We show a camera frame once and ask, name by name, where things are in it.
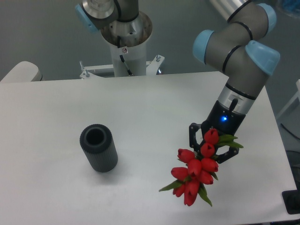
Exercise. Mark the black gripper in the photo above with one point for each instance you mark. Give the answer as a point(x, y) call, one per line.
point(225, 121)

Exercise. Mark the red tulip bouquet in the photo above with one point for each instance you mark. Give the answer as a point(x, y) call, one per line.
point(201, 167)

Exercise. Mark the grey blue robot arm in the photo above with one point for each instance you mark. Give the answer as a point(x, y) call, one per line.
point(235, 52)

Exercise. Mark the dark grey ribbed vase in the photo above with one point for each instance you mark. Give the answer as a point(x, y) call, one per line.
point(98, 145)

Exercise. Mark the black device at table edge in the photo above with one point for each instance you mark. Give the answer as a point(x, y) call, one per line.
point(292, 201)

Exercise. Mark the blue object in plastic bag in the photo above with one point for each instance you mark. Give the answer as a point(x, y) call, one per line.
point(289, 7)

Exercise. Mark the white chair armrest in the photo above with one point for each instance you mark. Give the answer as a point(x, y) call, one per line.
point(23, 72)

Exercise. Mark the white frame at right edge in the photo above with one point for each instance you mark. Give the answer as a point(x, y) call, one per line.
point(291, 105)

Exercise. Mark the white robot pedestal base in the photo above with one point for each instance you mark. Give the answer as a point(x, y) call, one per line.
point(127, 43)

